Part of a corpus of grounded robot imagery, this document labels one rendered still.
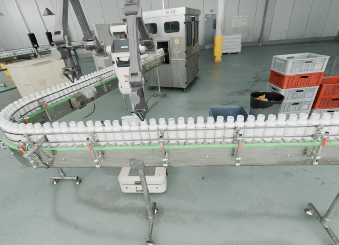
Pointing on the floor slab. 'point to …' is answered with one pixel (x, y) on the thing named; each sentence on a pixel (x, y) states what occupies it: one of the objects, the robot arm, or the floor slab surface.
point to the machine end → (174, 45)
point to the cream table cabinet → (37, 75)
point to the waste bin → (271, 108)
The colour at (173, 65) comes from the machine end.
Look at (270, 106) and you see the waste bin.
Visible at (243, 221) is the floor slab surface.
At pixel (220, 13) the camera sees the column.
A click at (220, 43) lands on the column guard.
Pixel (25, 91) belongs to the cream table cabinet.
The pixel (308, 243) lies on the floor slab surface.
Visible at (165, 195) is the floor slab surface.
